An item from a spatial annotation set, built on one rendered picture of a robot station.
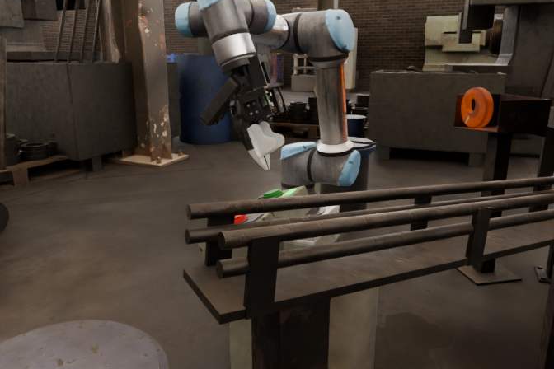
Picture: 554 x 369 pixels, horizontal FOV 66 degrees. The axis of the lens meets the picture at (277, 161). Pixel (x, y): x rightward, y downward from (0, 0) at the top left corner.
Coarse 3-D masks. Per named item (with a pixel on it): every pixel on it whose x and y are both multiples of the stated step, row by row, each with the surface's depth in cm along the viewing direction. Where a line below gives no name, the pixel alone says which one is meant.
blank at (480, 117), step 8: (472, 88) 167; (480, 88) 164; (464, 96) 172; (472, 96) 167; (480, 96) 163; (488, 96) 161; (464, 104) 172; (480, 104) 163; (488, 104) 160; (464, 112) 172; (472, 112) 167; (480, 112) 163; (488, 112) 160; (464, 120) 173; (472, 120) 168; (480, 120) 163; (488, 120) 162
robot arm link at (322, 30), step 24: (312, 24) 118; (336, 24) 114; (312, 48) 120; (336, 48) 118; (336, 72) 122; (336, 96) 125; (336, 120) 128; (336, 144) 131; (312, 168) 136; (336, 168) 132
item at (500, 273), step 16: (496, 96) 177; (512, 96) 171; (496, 112) 179; (512, 112) 151; (528, 112) 152; (544, 112) 153; (464, 128) 170; (480, 128) 165; (496, 128) 164; (512, 128) 152; (528, 128) 153; (544, 128) 155; (496, 144) 162; (496, 160) 163; (496, 176) 165; (496, 192) 167; (464, 272) 175; (480, 272) 175; (496, 272) 175
